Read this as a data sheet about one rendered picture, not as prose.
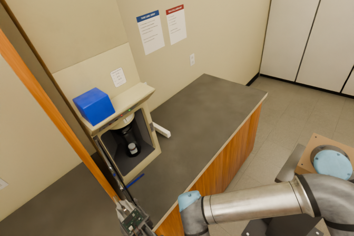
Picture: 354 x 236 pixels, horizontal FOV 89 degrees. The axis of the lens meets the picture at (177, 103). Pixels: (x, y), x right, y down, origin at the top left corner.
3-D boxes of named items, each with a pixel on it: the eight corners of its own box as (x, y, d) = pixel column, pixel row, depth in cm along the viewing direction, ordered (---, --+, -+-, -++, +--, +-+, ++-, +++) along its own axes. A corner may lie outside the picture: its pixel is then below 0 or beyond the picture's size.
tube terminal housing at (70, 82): (102, 165, 122) (32, 59, 76) (139, 136, 139) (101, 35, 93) (123, 188, 107) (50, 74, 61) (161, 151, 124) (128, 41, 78)
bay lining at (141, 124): (102, 155, 119) (78, 116, 98) (134, 131, 133) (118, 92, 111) (123, 177, 105) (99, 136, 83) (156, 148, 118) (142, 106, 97)
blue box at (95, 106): (82, 116, 73) (71, 99, 68) (104, 104, 78) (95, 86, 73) (93, 127, 67) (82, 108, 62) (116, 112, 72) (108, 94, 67)
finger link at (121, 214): (114, 195, 61) (129, 215, 55) (119, 203, 64) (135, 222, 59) (105, 203, 59) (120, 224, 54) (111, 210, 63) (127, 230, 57)
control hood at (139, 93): (88, 134, 79) (78, 118, 73) (145, 97, 96) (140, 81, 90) (101, 147, 72) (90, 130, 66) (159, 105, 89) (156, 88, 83)
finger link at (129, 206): (121, 188, 62) (137, 206, 57) (126, 196, 66) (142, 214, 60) (114, 195, 61) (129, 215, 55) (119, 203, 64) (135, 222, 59)
